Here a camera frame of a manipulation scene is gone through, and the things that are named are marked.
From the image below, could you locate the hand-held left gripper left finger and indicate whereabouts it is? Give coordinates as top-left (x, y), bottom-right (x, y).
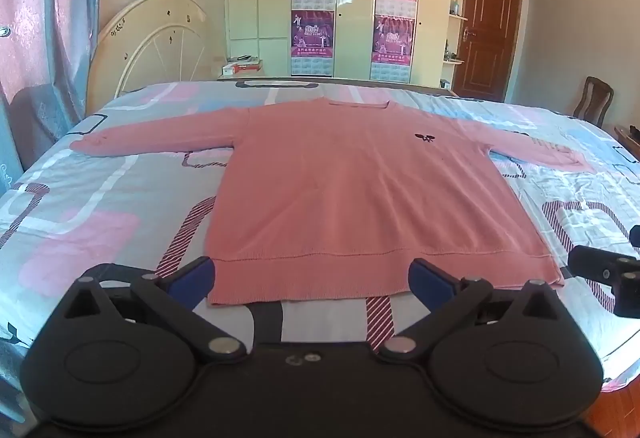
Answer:
top-left (55, 256), bottom-right (246, 362)

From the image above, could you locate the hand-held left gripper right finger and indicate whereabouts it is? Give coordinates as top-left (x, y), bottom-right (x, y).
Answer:
top-left (378, 258), bottom-right (576, 362)

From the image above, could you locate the pink knit sweater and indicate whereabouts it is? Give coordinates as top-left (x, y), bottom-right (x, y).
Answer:
top-left (70, 98), bottom-right (598, 306)

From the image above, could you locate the patterned bedsheet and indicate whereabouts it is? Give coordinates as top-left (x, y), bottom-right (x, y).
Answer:
top-left (0, 79), bottom-right (640, 394)

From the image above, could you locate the dark wooden chair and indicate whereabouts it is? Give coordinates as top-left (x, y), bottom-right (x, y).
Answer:
top-left (572, 76), bottom-right (615, 128)

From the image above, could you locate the wooden bed board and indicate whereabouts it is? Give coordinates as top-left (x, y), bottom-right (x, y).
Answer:
top-left (220, 76), bottom-right (459, 98)

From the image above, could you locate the white and red box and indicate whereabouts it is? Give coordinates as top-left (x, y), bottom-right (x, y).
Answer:
top-left (222, 59), bottom-right (264, 74)

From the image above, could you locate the cream round headboard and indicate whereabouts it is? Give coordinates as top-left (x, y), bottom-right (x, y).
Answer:
top-left (86, 0), bottom-right (226, 116)

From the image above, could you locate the brown wooden door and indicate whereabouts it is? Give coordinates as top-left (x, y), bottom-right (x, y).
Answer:
top-left (452, 0), bottom-right (525, 103)

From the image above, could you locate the cream corner shelf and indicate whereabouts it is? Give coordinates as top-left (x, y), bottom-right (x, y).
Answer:
top-left (442, 0), bottom-right (474, 67)

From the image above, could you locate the pink and blue sheer curtain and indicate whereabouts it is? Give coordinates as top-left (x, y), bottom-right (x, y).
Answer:
top-left (0, 0), bottom-right (105, 199)

